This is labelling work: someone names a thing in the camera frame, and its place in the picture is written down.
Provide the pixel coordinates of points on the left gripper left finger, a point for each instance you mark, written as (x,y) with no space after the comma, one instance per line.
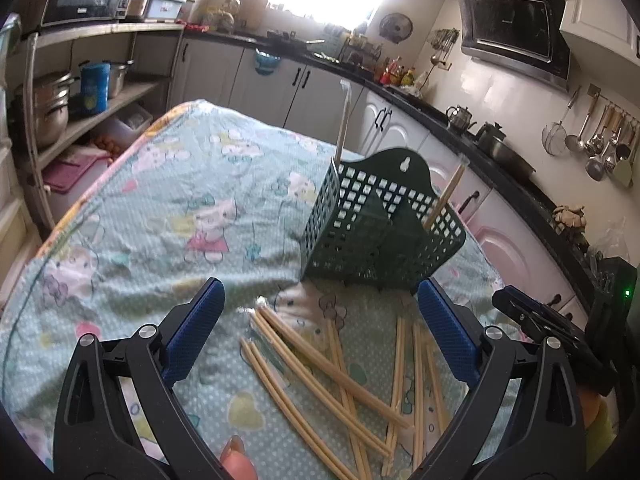
(94,436)

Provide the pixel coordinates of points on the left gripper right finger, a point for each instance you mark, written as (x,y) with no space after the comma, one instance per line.
(545,436)

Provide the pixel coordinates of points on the bamboo chopstick pair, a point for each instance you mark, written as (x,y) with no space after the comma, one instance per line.
(359,450)
(398,380)
(293,415)
(431,416)
(333,371)

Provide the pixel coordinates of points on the right hand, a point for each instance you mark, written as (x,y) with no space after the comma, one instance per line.
(599,430)

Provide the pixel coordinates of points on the left hand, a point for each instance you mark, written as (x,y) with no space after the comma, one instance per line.
(238,466)

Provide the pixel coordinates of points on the bamboo chopstick pair on cloth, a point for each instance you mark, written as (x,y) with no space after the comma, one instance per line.
(293,415)

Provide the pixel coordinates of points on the Hello Kitty tablecloth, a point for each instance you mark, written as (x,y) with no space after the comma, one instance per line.
(210,193)

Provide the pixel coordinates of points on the hanging strainer ladle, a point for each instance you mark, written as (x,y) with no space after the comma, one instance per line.
(553,135)

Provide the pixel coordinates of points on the wrapped chopsticks in basket right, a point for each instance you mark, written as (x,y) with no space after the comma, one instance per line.
(446,193)

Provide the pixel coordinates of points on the wrapped chopsticks in basket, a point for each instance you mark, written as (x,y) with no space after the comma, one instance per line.
(342,131)
(446,193)

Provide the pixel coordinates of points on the black pot on stove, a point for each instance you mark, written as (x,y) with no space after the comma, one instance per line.
(491,140)

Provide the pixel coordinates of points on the green plastic utensil basket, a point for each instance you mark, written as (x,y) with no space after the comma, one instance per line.
(369,223)

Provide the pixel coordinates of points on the steel kettle on counter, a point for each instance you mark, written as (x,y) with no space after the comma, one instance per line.
(459,118)

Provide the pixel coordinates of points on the black range hood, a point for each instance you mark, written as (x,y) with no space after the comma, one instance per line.
(520,35)

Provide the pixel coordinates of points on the wooden shelf unit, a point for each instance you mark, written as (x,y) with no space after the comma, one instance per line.
(51,50)

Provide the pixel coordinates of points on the stainless steel pot stack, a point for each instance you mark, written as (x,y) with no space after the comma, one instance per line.
(50,99)

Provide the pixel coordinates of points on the blue cylindrical canister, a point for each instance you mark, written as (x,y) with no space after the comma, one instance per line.
(94,81)

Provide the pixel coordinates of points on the wrapped chopsticks in basket left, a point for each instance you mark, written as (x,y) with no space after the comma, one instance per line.
(342,131)

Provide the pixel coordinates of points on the blue bowl on cabinet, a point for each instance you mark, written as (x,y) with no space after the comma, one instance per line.
(266,63)

